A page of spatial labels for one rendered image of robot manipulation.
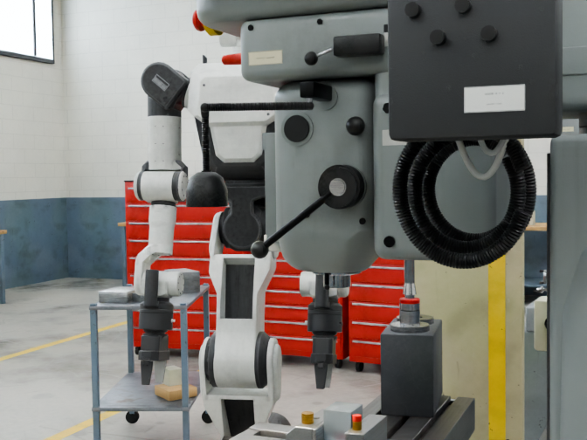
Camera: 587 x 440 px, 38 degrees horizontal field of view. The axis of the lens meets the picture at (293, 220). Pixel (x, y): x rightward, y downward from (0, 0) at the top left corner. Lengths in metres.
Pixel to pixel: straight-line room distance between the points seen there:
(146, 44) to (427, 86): 11.43
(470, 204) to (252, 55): 0.43
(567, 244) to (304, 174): 0.43
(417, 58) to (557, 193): 0.30
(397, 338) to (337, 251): 0.59
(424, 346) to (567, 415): 0.73
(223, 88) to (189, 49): 9.88
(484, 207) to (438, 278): 1.93
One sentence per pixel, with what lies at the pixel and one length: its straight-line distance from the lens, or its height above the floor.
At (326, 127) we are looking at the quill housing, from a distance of 1.37.
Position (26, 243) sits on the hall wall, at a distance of 12.41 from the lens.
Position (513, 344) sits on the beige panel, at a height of 0.85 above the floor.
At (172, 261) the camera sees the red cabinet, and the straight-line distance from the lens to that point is 6.91.
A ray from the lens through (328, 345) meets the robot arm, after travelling 2.11.
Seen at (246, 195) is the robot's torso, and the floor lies 1.43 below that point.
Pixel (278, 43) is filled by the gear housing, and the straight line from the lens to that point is 1.39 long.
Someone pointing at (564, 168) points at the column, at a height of 1.48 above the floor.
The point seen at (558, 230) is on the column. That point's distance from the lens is 1.22.
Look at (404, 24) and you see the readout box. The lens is 1.06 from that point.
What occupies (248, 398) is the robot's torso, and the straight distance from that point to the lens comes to 2.16.
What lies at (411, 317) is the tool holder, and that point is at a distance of 1.96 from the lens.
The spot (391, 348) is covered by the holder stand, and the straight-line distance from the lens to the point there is 1.94.
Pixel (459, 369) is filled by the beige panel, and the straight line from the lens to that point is 3.24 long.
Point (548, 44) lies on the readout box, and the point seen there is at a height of 1.62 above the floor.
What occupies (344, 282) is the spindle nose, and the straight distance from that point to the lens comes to 1.46.
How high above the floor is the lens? 1.47
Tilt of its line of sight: 3 degrees down
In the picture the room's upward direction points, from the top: 1 degrees counter-clockwise
